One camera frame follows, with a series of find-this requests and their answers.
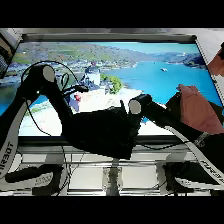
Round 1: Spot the black garment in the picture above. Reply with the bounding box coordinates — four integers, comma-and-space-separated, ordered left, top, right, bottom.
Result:
61, 107, 142, 161

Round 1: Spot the brown garment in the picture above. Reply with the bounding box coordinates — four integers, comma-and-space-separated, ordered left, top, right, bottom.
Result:
165, 92, 183, 122

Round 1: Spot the silver frame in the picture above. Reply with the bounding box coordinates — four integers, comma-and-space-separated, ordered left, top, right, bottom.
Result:
0, 143, 224, 197

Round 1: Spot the black cable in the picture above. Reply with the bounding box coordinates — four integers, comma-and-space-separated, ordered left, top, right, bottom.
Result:
20, 60, 81, 98

